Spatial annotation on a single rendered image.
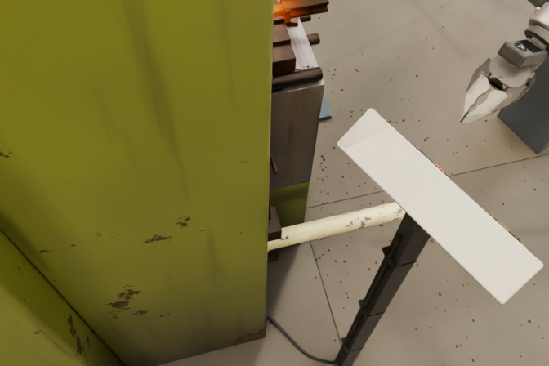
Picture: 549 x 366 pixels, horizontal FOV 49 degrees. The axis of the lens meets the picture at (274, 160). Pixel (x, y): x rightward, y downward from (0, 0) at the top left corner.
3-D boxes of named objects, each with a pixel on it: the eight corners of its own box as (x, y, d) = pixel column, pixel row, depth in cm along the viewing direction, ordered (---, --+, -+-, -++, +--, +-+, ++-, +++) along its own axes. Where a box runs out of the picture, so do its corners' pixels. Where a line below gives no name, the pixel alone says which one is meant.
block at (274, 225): (274, 214, 131) (274, 205, 127) (281, 238, 128) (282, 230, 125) (261, 217, 131) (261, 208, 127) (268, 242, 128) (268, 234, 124)
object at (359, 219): (426, 198, 155) (431, 188, 150) (435, 216, 152) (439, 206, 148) (261, 236, 148) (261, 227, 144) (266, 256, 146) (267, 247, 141)
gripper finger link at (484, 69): (479, 104, 111) (514, 69, 110) (479, 101, 109) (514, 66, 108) (461, 88, 112) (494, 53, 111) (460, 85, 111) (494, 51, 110)
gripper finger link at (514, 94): (498, 118, 109) (534, 82, 108) (498, 117, 107) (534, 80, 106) (478, 102, 111) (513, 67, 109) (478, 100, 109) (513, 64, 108)
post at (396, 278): (347, 354, 192) (428, 204, 99) (351, 367, 190) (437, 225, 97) (335, 357, 192) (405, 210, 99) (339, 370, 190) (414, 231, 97)
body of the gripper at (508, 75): (513, 107, 114) (560, 60, 112) (513, 95, 106) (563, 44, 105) (482, 82, 117) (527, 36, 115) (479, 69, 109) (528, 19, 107)
